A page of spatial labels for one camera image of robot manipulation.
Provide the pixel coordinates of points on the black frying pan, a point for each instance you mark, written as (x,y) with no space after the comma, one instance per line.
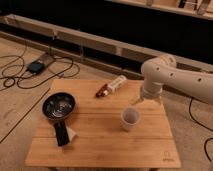
(57,108)

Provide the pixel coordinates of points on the white cloth under pan handle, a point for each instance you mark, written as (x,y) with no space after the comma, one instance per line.
(72,134)

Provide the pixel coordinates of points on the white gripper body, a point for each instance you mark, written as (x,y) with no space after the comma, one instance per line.
(146,99)

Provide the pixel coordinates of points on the wooden table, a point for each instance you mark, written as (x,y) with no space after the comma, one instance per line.
(101,141)

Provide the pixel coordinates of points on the white bottle with red cap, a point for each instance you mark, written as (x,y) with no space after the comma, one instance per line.
(111,87)

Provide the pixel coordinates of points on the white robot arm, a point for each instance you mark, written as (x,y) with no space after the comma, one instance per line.
(163,70)

